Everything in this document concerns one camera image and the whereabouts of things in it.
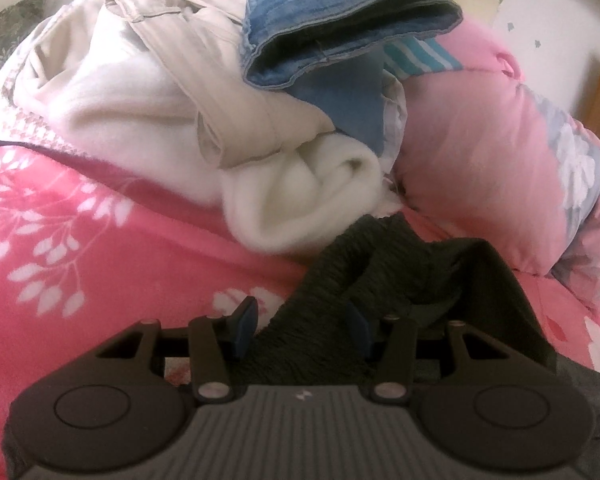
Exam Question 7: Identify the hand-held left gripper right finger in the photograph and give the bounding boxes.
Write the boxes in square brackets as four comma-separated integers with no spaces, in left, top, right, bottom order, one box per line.
[346,302,506,403]

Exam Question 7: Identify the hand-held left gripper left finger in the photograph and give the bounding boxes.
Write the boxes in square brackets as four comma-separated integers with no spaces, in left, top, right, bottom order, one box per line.
[96,296,259,403]

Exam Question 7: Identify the dark green knit garment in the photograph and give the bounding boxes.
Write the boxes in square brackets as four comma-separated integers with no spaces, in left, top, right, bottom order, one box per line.
[240,214,548,386]

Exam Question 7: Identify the white fleece garment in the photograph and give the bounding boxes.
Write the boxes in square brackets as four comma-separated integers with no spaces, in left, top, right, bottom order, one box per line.
[45,10,381,256]

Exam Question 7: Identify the pink floral bed sheet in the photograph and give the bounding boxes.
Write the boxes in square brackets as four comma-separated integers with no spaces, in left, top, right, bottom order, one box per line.
[0,145,600,480]

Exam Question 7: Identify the pink floral quilt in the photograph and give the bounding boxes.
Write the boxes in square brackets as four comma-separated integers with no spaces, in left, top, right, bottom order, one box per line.
[385,15,600,311]

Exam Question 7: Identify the white thin cloth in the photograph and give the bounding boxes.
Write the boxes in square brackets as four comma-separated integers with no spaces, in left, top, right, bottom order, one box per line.
[377,72,410,173]

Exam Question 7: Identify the plain blue garment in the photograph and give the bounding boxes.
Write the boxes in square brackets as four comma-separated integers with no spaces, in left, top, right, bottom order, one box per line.
[290,52,388,158]

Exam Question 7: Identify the beige pants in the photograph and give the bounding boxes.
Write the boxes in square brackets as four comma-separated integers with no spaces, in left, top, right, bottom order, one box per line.
[17,0,331,171]

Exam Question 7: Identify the teal striped cloth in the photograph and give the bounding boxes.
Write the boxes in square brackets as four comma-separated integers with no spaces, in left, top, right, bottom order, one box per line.
[382,37,463,81]

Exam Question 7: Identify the blue jeans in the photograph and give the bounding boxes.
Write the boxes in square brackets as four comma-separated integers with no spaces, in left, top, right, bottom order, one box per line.
[240,0,483,92]

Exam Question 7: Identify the pink checked cloth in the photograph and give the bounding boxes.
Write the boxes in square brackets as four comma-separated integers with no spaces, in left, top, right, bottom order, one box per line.
[0,67,78,156]

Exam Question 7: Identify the cream cabinet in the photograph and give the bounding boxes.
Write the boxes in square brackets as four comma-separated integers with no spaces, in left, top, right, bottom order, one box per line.
[440,0,503,36]

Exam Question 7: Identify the grey-green patterned pillow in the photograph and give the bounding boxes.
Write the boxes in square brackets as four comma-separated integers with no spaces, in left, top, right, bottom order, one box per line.
[0,0,48,96]

